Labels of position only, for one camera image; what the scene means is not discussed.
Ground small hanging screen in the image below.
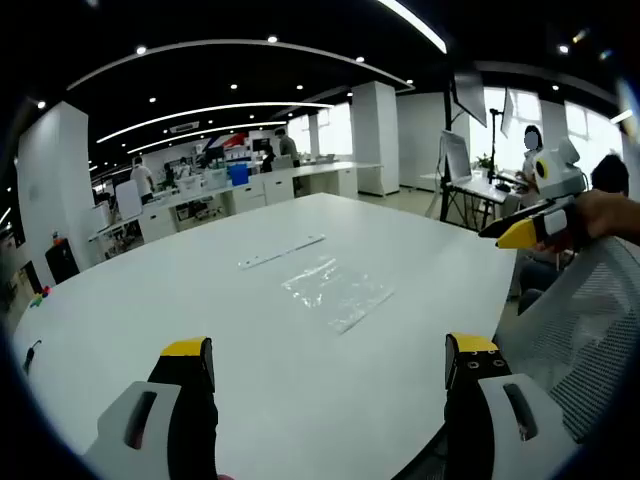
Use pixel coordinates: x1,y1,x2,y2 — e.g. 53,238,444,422
499,87,517,140

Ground white desk with black legs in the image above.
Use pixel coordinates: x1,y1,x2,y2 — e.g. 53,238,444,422
419,168,532,232

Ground black bin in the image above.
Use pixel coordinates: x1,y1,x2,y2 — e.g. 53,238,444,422
44,238,82,286

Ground long white counter cabinets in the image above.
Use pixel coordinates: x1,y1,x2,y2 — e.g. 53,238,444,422
88,160,385,254

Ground computer monitor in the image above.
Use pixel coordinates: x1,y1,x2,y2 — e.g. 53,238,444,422
440,130,474,187

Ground black cable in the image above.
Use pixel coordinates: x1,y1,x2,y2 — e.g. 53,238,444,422
21,339,44,375

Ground clear resealable plastic bag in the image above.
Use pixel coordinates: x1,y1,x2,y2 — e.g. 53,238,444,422
280,256,396,335

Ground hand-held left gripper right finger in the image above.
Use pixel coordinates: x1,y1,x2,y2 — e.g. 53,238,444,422
443,332,584,480

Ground large hanging screen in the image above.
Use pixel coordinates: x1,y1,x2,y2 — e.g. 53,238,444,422
451,72,489,129

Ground black screen stand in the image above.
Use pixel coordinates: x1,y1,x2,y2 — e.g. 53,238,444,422
488,107,504,184

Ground person's right hand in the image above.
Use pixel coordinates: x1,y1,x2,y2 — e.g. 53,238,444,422
573,188,640,249

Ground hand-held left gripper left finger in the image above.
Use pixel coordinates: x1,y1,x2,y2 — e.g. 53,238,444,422
82,337,220,480

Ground white board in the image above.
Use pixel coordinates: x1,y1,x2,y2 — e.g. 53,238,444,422
114,179,144,222

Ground blue storage box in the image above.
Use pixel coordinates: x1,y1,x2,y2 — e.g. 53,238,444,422
227,163,252,188

